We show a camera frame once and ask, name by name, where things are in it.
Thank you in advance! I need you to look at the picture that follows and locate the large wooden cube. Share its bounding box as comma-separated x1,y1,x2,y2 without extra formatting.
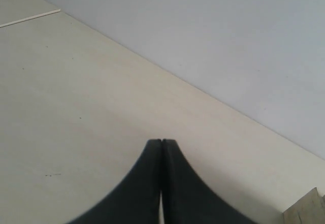
283,187,325,224

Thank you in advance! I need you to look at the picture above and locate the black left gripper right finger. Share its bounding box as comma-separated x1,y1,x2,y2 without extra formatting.
161,139,254,224

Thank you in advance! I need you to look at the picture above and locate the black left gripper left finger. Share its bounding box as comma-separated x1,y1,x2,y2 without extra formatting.
70,139,162,224

